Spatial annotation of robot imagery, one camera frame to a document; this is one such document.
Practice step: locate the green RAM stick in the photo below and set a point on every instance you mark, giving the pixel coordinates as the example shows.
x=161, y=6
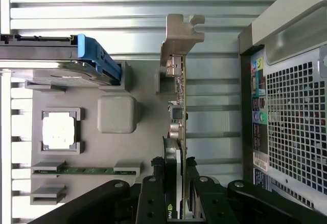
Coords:
x=87, y=170

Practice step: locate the black and silver PC case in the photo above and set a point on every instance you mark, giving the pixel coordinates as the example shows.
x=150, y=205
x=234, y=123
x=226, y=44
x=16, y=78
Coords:
x=293, y=106

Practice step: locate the grey plastic parts rack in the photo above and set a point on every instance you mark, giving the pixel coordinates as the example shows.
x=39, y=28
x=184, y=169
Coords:
x=148, y=137

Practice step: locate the silver CPU chip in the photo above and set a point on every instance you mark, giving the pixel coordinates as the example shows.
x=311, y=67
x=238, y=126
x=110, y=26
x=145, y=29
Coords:
x=59, y=133

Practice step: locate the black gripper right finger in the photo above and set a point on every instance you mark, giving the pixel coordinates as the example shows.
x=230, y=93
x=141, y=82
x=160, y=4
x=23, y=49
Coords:
x=212, y=201

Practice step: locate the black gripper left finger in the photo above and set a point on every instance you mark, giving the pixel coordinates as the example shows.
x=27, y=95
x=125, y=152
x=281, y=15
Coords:
x=150, y=198

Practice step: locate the hard disk with blue caddy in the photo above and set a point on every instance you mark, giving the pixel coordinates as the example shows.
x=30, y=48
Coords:
x=89, y=52

